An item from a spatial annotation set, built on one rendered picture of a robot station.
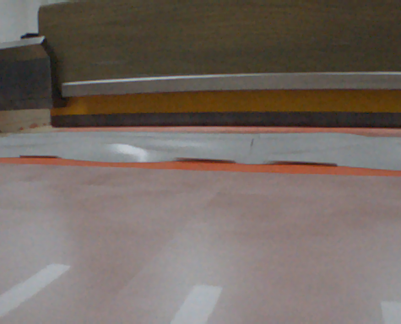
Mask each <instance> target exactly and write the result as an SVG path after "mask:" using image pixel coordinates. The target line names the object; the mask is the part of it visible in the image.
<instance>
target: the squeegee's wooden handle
mask: <svg viewBox="0 0 401 324"><path fill-rule="evenodd" d="M37 18H38V23H37V25H38V37H42V36H45V37H46V40H47V41H48V43H49V45H51V48H52V49H53V51H54V52H55V59H56V75H57V98H60V97H62V84H63V83H78V82H96V81H104V80H114V79H132V78H168V77H186V76H204V75H223V74H260V73H346V72H348V73H363V72H367V73H379V72H383V73H395V72H397V73H401V0H60V1H55V2H51V3H43V4H42V5H40V6H39V9H38V12H37Z"/></svg>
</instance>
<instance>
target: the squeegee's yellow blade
mask: <svg viewBox="0 0 401 324"><path fill-rule="evenodd" d="M66 99H67V107H62V108H51V109H50V116H60V115H83V114H121V113H184V112H248V111H294V112H310V111H337V112H369V111H370V112H401V91H395V90H380V91H375V90H356V91H354V90H331V91H328V90H306V91H297V90H280V91H225V92H197V93H171V94H118V95H104V96H91V97H66Z"/></svg>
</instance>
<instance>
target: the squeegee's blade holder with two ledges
mask: <svg viewBox="0 0 401 324"><path fill-rule="evenodd" d="M280 90H297V91H306V90H328V91H331V90H354V91H356V90H375V91H380V90H395V91H401V73H397V72H395V73H383V72H379V73H367V72H363V73H348V72H346V73H260V74H223V75H204V76H186V77H168V78H132V79H114V80H104V81H96V82H78V83H63V84H62V97H91V96H104V95H143V94H171V93H197V92H225V91H280Z"/></svg>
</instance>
